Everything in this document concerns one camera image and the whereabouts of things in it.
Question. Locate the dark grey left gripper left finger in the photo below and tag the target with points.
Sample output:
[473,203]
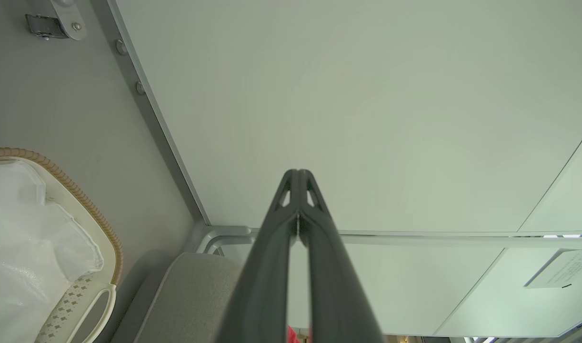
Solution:
[265,281]

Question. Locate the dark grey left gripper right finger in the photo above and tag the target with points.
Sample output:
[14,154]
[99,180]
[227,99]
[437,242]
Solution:
[336,286]

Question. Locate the red garment with white cuff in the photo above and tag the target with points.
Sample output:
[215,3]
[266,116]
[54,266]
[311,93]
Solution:
[292,335]

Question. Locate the grey fabric sofa seat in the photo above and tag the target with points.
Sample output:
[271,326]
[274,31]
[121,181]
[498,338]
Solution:
[186,300]

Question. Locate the white laundry basket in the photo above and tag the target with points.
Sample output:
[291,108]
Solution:
[105,252]

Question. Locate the white cloth in basket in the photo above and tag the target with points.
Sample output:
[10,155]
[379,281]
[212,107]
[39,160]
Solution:
[29,247]

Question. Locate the white paper notice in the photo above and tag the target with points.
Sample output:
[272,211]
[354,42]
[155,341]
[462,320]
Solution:
[562,269]

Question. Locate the round metal screw head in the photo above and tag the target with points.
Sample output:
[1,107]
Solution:
[140,88]
[121,46]

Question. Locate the metal caster wheel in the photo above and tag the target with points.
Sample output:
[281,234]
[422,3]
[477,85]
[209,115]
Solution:
[57,21]

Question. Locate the grey baseboard rail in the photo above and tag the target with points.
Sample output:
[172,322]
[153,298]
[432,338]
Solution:
[153,124]

